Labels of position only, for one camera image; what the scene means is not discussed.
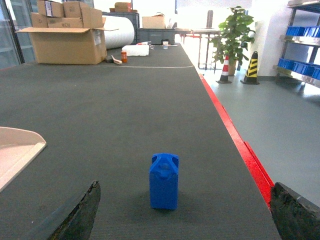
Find white foam block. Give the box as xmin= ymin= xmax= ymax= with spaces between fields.
xmin=122 ymin=44 xmax=150 ymax=57

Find yellow black traffic cone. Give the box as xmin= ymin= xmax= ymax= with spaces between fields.
xmin=240 ymin=51 xmax=260 ymax=85

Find green potted plant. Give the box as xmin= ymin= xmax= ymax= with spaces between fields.
xmin=210 ymin=6 xmax=256 ymax=76

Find white foam roll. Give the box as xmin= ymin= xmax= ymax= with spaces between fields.
xmin=102 ymin=15 xmax=135 ymax=50

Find red conveyor frame edge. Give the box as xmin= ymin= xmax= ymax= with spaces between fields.
xmin=199 ymin=73 xmax=274 ymax=208

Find small cardboard box on crate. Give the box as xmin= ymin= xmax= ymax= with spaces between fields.
xmin=142 ymin=14 xmax=166 ymax=29

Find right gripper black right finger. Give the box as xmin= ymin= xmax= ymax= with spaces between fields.
xmin=270 ymin=182 xmax=320 ymax=240

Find steel shelf rack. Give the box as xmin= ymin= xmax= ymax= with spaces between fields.
xmin=273 ymin=0 xmax=320 ymax=88

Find blue plastic part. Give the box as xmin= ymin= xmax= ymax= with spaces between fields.
xmin=149 ymin=153 xmax=180 ymax=210

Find beige plastic dustpan tray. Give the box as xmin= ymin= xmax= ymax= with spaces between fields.
xmin=0 ymin=126 xmax=47 ymax=191

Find wooden handled brush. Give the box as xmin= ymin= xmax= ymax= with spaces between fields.
xmin=104 ymin=55 xmax=123 ymax=65

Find red white traffic cone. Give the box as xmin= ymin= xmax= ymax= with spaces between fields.
xmin=216 ymin=55 xmax=232 ymax=84

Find large open cardboard box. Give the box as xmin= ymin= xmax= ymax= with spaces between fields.
xmin=17 ymin=27 xmax=115 ymax=65

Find grey plastic crate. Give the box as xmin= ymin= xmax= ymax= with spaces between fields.
xmin=135 ymin=28 xmax=177 ymax=45

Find stacked cardboard boxes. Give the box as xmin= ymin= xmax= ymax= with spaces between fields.
xmin=31 ymin=0 xmax=105 ymax=29

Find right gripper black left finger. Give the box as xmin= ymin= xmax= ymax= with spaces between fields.
xmin=23 ymin=180 xmax=101 ymax=240

